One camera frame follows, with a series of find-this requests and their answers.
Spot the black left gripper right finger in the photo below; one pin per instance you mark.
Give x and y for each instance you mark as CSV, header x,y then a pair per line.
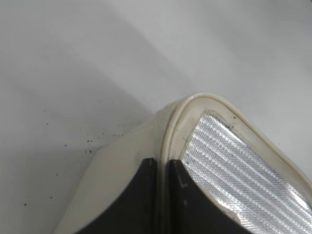
x,y
185,209

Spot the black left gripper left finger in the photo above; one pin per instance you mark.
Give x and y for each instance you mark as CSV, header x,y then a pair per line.
x,y
133,211

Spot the cream fabric zipper bag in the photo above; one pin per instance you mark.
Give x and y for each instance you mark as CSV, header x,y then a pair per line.
x,y
239,170

